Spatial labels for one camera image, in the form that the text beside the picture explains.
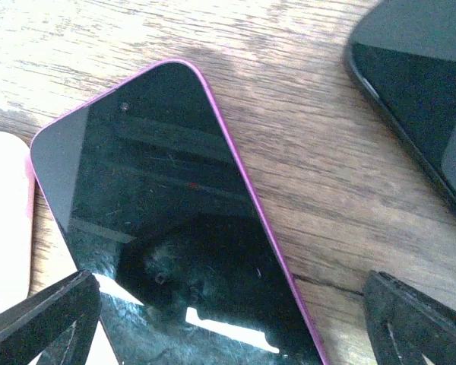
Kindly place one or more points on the pink phone case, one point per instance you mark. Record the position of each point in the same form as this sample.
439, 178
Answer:
17, 184

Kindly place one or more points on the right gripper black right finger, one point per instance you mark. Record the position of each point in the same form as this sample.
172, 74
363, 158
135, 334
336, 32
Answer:
406, 326

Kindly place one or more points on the purple-edged smartphone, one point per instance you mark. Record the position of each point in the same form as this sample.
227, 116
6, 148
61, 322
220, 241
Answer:
151, 196

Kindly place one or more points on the black smartphone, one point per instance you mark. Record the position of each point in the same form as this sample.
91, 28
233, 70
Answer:
402, 56

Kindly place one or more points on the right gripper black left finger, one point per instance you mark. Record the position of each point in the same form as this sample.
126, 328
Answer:
54, 326

